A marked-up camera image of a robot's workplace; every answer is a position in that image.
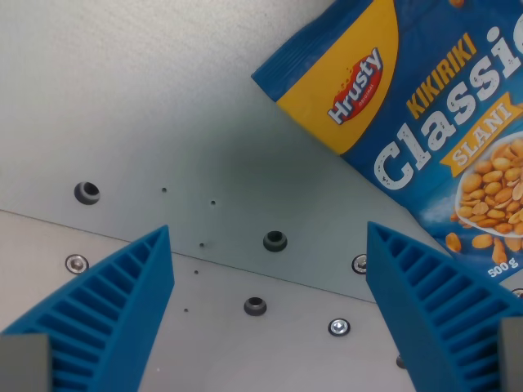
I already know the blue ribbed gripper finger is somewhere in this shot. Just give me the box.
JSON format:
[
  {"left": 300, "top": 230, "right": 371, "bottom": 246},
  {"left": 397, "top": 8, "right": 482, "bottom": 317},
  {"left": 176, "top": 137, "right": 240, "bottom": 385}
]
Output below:
[
  {"left": 0, "top": 224, "right": 176, "bottom": 392},
  {"left": 365, "top": 220, "right": 523, "bottom": 392}
]

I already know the blue Hrusty peanut bag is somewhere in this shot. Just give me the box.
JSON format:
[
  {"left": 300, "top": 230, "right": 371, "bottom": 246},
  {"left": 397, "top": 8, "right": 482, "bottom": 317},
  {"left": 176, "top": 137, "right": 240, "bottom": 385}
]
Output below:
[{"left": 250, "top": 0, "right": 523, "bottom": 293}]

